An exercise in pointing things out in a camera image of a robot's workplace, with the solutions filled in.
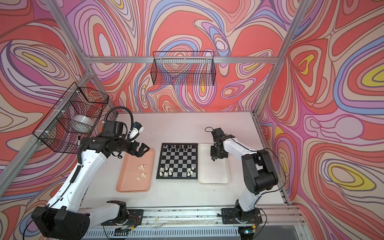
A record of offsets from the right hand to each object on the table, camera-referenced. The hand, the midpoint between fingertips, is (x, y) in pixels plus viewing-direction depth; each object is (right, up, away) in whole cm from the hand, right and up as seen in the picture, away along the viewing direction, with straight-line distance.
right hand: (218, 158), depth 93 cm
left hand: (-42, +11, -16) cm, 46 cm away
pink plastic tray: (-50, -8, -5) cm, 51 cm away
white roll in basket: (-69, +21, -22) cm, 76 cm away
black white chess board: (-25, -2, -1) cm, 25 cm away
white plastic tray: (-5, -8, -5) cm, 10 cm away
